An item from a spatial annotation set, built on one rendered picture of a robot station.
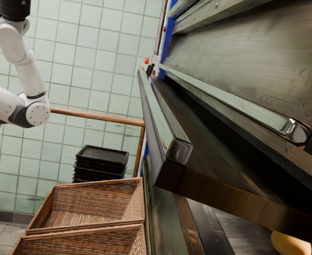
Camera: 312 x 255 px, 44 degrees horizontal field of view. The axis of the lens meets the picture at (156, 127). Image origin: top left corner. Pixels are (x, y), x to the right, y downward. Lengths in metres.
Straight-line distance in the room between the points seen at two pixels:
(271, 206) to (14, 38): 0.96
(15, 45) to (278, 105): 0.89
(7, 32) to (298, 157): 0.93
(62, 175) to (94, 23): 1.20
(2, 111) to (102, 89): 1.83
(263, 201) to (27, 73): 1.01
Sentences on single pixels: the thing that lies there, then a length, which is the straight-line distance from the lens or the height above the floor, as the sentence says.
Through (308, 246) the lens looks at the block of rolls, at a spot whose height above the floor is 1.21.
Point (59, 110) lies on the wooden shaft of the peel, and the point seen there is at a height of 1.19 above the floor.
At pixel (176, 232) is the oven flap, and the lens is 1.11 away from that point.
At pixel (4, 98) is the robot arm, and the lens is 1.25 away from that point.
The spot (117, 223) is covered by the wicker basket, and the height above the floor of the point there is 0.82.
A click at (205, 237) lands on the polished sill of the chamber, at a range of 0.80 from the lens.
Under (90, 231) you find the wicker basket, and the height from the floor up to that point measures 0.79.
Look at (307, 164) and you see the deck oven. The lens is 0.40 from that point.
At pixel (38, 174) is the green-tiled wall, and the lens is 3.24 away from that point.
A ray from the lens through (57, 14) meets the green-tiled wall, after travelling 3.06.
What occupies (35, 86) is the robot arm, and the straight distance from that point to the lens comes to 1.27.
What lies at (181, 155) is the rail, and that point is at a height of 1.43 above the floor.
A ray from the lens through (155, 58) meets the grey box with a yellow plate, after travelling 2.66.
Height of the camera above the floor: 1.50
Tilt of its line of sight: 10 degrees down
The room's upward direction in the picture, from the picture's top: 10 degrees clockwise
